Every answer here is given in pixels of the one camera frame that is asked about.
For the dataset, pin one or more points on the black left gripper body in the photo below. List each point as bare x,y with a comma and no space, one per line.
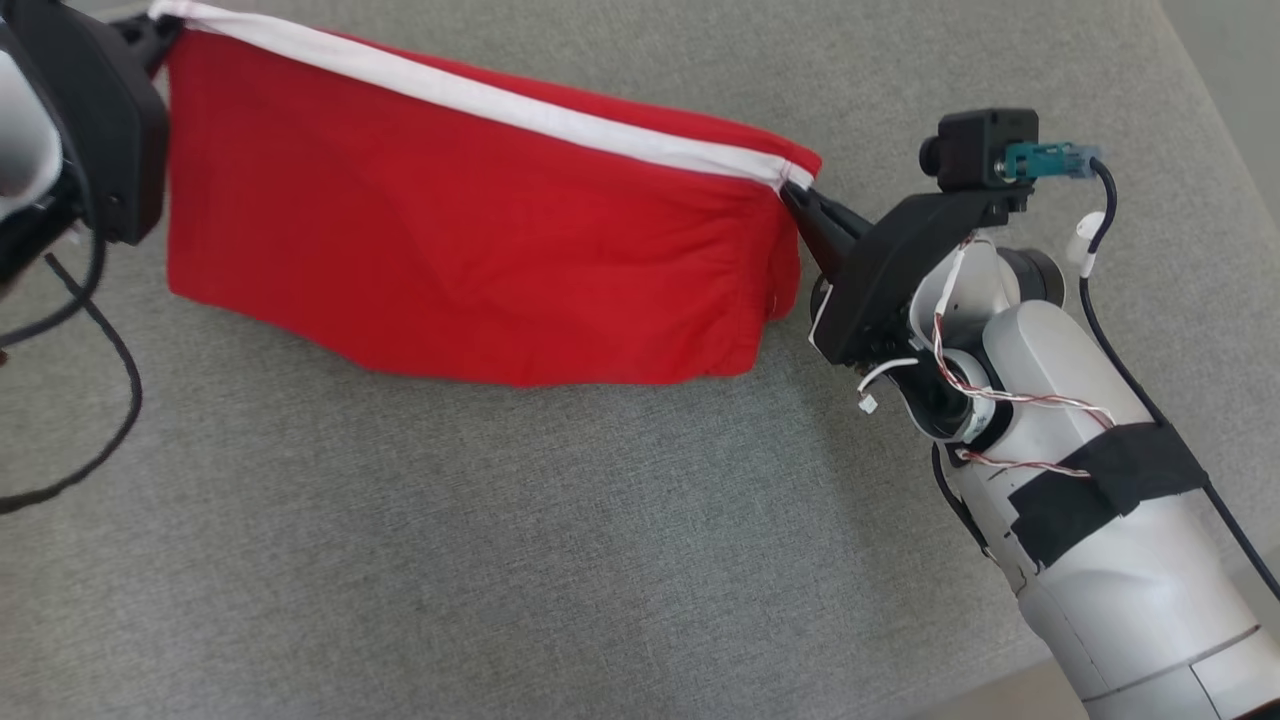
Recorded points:
120,150

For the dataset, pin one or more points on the grey fabric sofa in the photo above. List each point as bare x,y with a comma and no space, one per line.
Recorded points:
500,550

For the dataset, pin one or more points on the teal right camera connector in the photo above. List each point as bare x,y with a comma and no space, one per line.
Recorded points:
1045,160

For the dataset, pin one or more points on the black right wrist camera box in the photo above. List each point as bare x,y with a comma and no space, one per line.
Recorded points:
975,150

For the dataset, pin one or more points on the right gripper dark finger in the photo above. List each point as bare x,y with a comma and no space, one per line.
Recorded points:
828,212
828,248

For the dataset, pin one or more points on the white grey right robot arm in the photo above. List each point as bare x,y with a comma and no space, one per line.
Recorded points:
1110,560

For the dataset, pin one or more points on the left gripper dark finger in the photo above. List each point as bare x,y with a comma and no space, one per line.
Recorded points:
150,40

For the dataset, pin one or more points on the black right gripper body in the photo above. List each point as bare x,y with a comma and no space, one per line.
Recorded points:
880,280

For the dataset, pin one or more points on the red shorts white waistband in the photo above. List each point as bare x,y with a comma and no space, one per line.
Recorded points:
450,230

